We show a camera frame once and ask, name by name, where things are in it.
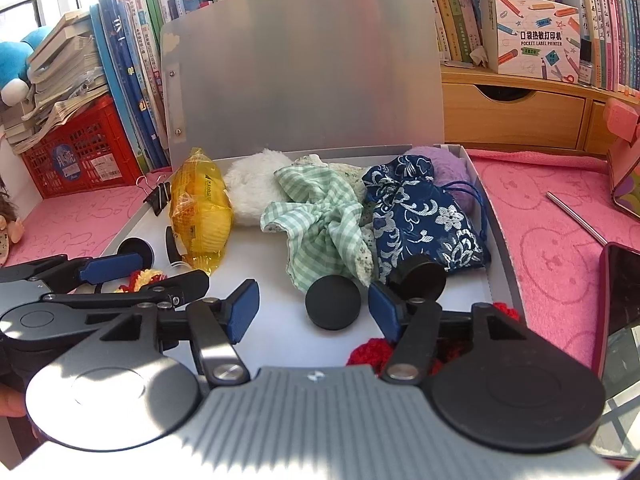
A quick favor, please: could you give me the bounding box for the green checked cloth pouch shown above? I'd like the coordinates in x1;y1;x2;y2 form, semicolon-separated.
260;154;376;295

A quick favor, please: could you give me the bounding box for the brown-haired baby doll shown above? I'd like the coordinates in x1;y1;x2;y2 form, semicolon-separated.
0;175;26;268

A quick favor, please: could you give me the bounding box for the stack of worn books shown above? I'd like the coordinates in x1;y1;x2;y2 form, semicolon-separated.
0;10;111;156

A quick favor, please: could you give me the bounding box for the yellow red crochet hair tie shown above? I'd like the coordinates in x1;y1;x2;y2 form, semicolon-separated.
102;267;168;295

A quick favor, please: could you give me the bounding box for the black round disc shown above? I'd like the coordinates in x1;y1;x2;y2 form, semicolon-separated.
387;255;447;303
164;226;187;267
116;237;156;271
305;276;362;332

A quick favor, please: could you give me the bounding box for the phone in red case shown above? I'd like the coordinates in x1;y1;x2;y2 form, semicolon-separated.
591;241;640;461

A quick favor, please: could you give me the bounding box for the person's left hand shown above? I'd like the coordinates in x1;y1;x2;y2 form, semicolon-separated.
0;390;28;418

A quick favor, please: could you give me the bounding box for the blue white plush toy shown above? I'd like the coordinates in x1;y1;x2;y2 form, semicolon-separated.
0;27;53;107

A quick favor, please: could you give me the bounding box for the silver cardboard box with lid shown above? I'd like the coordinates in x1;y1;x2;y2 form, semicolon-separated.
97;0;528;368

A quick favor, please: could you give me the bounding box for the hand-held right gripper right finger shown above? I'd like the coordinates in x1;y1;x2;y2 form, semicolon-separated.
367;281;533;387

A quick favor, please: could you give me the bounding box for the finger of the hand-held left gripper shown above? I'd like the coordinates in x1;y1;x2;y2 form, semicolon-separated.
42;269;211;312
0;251;155;294

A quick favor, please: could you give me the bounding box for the row of blue slim books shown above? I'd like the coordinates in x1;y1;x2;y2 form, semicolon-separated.
90;0;173;173

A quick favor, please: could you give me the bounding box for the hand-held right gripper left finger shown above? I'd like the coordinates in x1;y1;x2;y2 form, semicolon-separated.
97;279;261;387

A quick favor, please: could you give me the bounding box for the pink triangular toy house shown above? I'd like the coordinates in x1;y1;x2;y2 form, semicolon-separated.
602;97;640;221

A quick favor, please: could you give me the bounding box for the red plastic crate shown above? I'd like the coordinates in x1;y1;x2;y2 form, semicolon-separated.
20;95;146;200

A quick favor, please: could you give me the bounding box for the white printed cardboard box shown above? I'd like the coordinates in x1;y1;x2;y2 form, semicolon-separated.
480;0;582;83

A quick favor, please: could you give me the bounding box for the row of assorted upright books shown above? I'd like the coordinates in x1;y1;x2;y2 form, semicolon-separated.
142;0;640;98

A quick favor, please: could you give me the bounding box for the blue floral drawstring pouch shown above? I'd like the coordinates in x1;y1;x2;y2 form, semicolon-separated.
361;155;493;283

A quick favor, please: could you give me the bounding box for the black binder clip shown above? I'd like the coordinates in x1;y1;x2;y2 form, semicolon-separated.
135;172;173;217

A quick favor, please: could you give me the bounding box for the purple plush toy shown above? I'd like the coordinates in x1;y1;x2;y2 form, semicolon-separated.
402;146;476;211

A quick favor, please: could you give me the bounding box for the wooden drawer organiser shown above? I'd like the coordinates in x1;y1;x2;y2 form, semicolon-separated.
440;62;640;158

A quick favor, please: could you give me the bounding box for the pink rabbit-print blanket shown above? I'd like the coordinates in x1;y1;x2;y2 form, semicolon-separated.
0;147;640;376

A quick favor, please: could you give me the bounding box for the yellow snack packet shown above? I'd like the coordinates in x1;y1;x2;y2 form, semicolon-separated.
167;147;236;276

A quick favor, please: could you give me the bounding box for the metal straw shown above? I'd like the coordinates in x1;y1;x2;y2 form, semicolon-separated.
545;191;608;247

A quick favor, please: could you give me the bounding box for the red crochet pouch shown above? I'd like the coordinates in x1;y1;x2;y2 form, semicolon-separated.
345;301;523;376

